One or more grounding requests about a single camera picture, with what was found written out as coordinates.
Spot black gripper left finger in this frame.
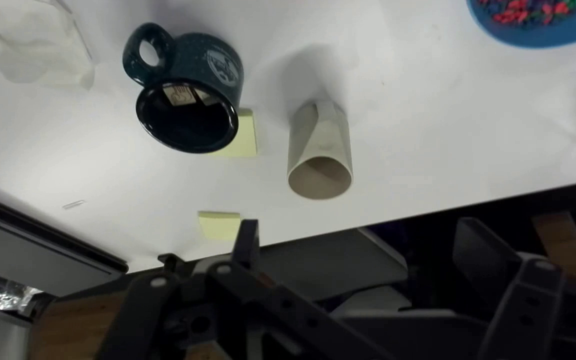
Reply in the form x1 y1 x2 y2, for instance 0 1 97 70
97 218 396 360

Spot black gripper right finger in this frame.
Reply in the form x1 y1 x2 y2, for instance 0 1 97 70
452 215 576 360

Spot white ceramic cup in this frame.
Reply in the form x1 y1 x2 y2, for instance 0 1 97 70
286 97 355 202

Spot blue bowl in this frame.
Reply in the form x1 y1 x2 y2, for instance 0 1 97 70
467 0 576 49

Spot grey white office chair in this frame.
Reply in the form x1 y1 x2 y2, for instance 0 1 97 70
255 225 504 328

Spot yellow sticky note pad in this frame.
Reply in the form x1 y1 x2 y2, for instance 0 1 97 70
197 209 245 244
210 107 262 159

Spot dark teal speckled mug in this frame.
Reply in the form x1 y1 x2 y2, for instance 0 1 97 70
123 21 249 155

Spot red blue beads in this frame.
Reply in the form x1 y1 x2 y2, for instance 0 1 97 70
477 0 576 28

